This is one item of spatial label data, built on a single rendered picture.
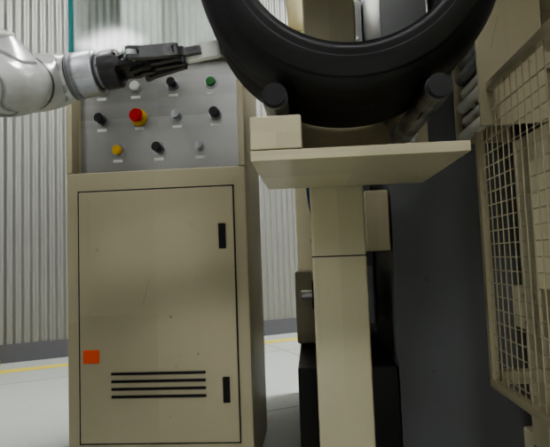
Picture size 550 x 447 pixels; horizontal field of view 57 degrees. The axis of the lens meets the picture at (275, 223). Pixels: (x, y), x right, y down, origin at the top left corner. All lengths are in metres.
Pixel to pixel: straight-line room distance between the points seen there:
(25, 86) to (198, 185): 0.72
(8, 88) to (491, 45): 1.00
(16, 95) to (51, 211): 2.94
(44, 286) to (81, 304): 2.21
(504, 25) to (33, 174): 3.21
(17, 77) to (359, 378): 0.93
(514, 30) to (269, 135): 0.68
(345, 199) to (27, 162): 2.96
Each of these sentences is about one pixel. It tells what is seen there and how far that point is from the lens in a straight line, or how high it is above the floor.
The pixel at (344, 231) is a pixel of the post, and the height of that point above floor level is 0.68.
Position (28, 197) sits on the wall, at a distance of 3.86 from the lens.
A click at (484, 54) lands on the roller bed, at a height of 1.06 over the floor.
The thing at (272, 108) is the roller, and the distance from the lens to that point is 0.90.
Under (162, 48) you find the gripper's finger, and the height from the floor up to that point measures 1.02.
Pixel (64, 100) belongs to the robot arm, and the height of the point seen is 0.94.
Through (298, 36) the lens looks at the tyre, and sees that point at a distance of 0.91.
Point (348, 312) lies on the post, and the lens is 1.23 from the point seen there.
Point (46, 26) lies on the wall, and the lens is 4.20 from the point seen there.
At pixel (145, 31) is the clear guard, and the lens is 1.74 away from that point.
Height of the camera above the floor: 0.62
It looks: 4 degrees up
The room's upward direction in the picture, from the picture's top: 2 degrees counter-clockwise
